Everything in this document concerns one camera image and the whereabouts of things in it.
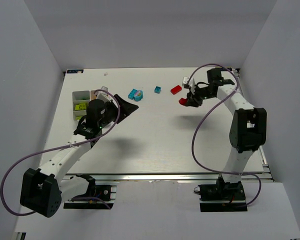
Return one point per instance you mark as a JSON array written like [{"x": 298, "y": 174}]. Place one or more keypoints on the aluminium table front rail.
[{"x": 155, "y": 177}]

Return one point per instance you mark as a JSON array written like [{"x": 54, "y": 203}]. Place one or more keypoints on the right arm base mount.
[{"x": 211, "y": 201}]

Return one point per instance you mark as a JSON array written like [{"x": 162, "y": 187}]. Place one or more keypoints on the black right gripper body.
[{"x": 196, "y": 95}]

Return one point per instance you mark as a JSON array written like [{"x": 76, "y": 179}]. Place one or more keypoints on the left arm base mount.
[{"x": 83, "y": 192}]

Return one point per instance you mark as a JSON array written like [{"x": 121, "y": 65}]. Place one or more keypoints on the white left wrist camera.
[{"x": 101, "y": 95}]

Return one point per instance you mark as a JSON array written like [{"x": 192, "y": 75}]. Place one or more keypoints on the red lego brick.
[
  {"x": 183, "y": 101},
  {"x": 176, "y": 89}
]

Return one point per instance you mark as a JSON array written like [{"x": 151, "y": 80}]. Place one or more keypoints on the pale lime lego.
[{"x": 78, "y": 117}]

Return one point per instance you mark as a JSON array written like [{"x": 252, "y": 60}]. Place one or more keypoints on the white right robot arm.
[{"x": 249, "y": 124}]

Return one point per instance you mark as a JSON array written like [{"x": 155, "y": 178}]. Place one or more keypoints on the white compartment container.
[{"x": 81, "y": 99}]

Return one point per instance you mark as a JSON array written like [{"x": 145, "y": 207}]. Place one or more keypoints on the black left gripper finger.
[
  {"x": 126, "y": 111},
  {"x": 123, "y": 102}
]

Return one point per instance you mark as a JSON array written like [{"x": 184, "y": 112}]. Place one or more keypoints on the red lego brick top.
[{"x": 176, "y": 89}]

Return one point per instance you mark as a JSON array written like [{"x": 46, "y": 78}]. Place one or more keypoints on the blue label left corner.
[{"x": 74, "y": 71}]

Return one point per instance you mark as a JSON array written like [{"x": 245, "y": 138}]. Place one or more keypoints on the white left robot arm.
[{"x": 44, "y": 189}]

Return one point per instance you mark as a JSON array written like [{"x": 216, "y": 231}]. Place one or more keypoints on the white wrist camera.
[
  {"x": 189, "y": 84},
  {"x": 101, "y": 95}
]

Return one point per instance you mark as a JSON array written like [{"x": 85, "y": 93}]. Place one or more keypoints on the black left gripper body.
[{"x": 116, "y": 109}]

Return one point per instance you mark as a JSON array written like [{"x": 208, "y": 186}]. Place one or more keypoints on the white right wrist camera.
[{"x": 189, "y": 84}]

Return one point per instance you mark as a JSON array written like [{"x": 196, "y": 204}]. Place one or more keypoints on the blue long lego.
[{"x": 131, "y": 95}]

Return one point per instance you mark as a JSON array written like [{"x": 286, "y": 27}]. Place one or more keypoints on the lime rounded lego brick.
[{"x": 80, "y": 107}]

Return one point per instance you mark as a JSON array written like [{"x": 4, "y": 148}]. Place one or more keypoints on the teal small lego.
[{"x": 157, "y": 89}]

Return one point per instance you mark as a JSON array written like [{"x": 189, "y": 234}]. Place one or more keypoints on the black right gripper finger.
[
  {"x": 190, "y": 96},
  {"x": 194, "y": 103}
]

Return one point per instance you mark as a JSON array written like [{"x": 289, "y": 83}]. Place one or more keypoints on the teal printed round lego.
[{"x": 138, "y": 95}]

